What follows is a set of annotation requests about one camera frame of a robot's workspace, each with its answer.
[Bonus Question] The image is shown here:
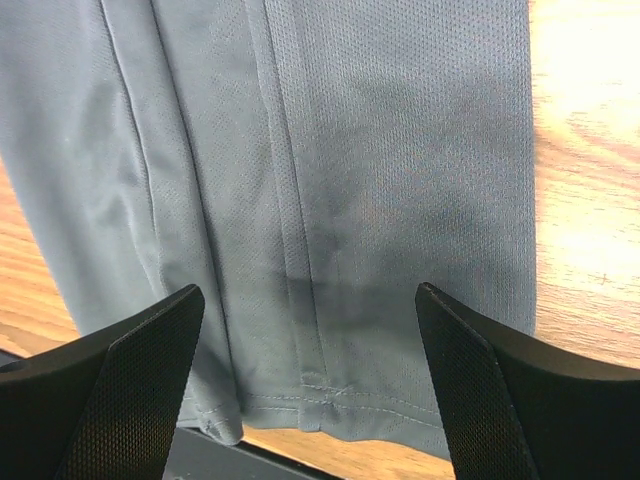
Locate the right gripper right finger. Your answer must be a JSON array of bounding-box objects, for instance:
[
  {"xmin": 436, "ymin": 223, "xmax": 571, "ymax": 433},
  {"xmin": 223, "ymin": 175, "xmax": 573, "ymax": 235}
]
[{"xmin": 415, "ymin": 283, "xmax": 639, "ymax": 479}]

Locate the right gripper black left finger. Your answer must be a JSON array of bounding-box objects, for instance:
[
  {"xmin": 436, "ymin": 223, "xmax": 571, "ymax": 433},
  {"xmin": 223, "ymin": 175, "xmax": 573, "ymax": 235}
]
[{"xmin": 1, "ymin": 285, "xmax": 205, "ymax": 479}]

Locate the dark grey t-shirt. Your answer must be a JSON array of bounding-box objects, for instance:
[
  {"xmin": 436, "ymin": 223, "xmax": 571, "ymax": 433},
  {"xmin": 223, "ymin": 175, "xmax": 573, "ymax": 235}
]
[{"xmin": 1, "ymin": 1, "xmax": 536, "ymax": 458}]

